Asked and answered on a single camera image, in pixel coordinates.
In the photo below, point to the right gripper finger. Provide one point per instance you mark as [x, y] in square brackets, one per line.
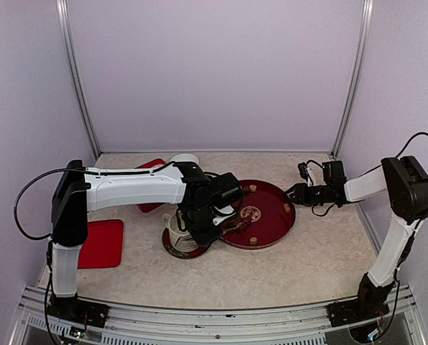
[292, 190]
[295, 200]

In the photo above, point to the floral dark red saucer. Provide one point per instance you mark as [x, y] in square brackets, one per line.
[178, 254]

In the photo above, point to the left aluminium frame post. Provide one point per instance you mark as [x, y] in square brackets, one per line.
[69, 47]

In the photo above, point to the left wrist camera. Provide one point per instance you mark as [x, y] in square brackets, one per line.
[221, 215]

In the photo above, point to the front aluminium rail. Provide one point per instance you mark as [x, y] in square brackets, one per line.
[137, 324]

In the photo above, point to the tan chocolate near rim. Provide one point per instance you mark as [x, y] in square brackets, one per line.
[287, 208]

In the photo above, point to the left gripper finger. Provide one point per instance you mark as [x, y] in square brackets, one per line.
[209, 236]
[187, 239]

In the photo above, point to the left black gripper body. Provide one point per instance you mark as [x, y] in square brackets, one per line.
[197, 222]

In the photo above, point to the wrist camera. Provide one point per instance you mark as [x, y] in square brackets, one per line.
[221, 215]
[306, 172]

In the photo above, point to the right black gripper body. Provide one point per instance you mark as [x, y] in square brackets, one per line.
[312, 198]

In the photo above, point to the red box lid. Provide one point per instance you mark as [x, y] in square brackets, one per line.
[104, 245]

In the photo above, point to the right aluminium frame post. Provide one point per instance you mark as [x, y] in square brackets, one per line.
[355, 77]

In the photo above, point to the white and orange bowl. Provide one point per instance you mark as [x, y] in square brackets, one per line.
[185, 157]

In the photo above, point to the cream ceramic mug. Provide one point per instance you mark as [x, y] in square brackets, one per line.
[176, 229]

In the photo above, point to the aluminium frame post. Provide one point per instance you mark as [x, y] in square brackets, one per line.
[355, 77]
[69, 47]

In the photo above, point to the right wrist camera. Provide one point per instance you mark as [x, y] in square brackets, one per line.
[306, 172]

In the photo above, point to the round dark red tray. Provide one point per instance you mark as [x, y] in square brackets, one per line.
[270, 222]

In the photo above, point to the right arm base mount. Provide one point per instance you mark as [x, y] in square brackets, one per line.
[349, 311]

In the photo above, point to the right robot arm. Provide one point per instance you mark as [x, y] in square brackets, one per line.
[406, 183]

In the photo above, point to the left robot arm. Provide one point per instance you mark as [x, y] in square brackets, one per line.
[204, 201]

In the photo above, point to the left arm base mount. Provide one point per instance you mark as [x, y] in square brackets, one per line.
[79, 311]

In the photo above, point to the red chocolate box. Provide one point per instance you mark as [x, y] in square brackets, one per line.
[148, 204]

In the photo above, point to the metal serving tongs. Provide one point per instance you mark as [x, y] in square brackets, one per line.
[237, 223]

